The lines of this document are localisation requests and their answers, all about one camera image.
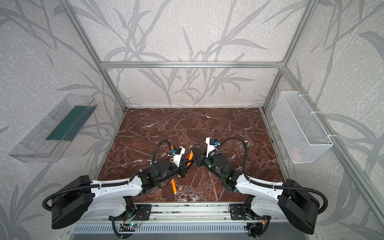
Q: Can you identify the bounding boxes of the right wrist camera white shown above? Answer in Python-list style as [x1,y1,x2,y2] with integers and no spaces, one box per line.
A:
[206,138,220,158]

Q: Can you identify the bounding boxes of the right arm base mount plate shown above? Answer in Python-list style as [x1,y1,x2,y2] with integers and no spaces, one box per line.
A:
[229,204,271,221]

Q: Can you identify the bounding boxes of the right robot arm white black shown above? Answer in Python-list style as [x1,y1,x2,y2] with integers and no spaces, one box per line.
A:
[192,147,328,235]

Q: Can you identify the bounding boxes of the clear plastic wall tray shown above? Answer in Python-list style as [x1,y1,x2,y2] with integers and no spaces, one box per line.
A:
[9,94,98,163]

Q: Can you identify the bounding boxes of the aluminium front rail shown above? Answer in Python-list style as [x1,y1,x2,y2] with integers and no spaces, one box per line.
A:
[59,202,316,224]

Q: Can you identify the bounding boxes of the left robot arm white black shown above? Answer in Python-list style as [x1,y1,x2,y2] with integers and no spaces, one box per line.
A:
[42,159,191,230]

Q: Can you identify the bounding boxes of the white wire mesh basket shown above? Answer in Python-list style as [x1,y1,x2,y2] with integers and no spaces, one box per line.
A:
[272,91,334,164]

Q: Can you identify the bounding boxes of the orange marker lower diagonal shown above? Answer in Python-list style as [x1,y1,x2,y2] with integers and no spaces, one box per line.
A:
[171,178,178,195]

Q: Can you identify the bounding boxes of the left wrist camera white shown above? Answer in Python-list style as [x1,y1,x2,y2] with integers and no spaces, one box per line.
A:
[172,147,185,167]

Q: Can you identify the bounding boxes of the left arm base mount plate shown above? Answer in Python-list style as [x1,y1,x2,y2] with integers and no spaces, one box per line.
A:
[116,204,152,221]

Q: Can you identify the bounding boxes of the orange marker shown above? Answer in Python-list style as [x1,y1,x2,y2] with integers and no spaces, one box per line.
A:
[170,145,174,162]
[186,151,194,168]

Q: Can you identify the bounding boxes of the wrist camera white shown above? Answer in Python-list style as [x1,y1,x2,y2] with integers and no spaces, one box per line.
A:
[206,138,220,158]
[172,147,185,167]

